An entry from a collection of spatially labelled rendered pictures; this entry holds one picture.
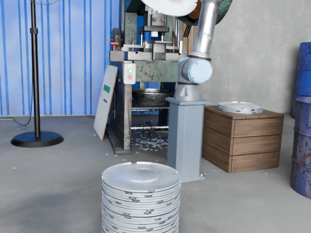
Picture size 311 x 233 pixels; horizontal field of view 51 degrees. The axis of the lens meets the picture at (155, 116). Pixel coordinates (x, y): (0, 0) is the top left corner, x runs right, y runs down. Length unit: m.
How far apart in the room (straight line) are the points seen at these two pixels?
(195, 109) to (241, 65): 2.41
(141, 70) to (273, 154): 1.03
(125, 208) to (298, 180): 1.04
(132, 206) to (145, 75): 1.31
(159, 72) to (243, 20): 2.03
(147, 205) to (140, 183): 0.08
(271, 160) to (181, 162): 0.65
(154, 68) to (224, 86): 1.88
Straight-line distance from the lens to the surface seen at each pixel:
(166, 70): 2.31
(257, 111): 2.11
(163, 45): 2.36
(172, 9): 1.31
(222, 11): 2.46
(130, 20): 2.68
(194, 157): 1.83
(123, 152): 2.26
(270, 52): 4.32
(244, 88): 4.17
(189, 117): 1.75
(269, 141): 2.14
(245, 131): 2.01
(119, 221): 1.17
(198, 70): 1.61
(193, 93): 1.75
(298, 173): 1.87
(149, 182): 1.17
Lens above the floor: 0.69
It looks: 11 degrees down
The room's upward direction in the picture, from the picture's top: 2 degrees clockwise
